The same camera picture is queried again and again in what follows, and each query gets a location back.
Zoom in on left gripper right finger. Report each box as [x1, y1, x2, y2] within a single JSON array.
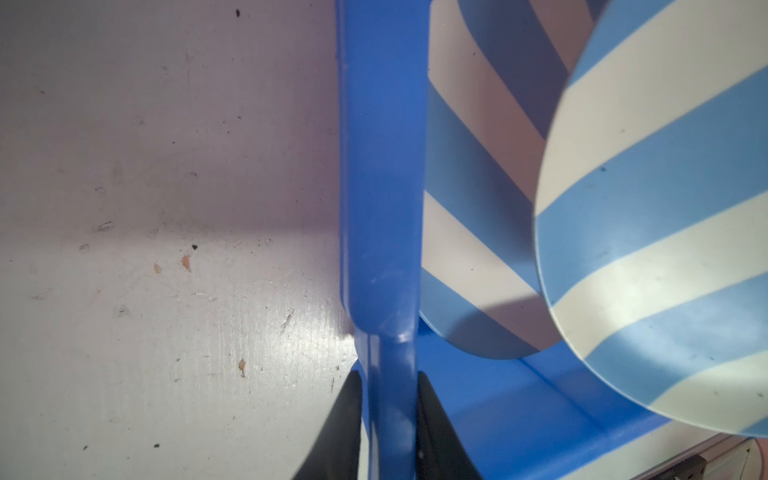
[[416, 372, 482, 480]]

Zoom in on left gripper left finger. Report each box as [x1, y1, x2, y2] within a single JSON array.
[[294, 370, 363, 480]]

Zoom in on blue plastic bin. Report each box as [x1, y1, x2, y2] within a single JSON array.
[[336, 1, 688, 479]]

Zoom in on blue white striped plate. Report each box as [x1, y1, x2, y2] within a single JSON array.
[[420, 1, 605, 359]]

